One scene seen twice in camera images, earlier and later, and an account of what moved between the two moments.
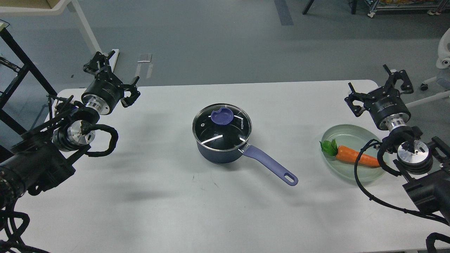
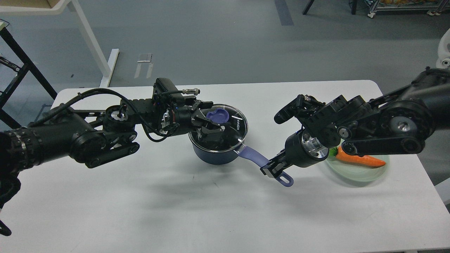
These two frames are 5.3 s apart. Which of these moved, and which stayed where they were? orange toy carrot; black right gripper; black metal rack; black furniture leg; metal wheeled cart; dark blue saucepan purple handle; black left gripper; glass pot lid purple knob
Moved: black right gripper; dark blue saucepan purple handle; glass pot lid purple knob; black left gripper
Stayed: metal wheeled cart; orange toy carrot; black furniture leg; black metal rack
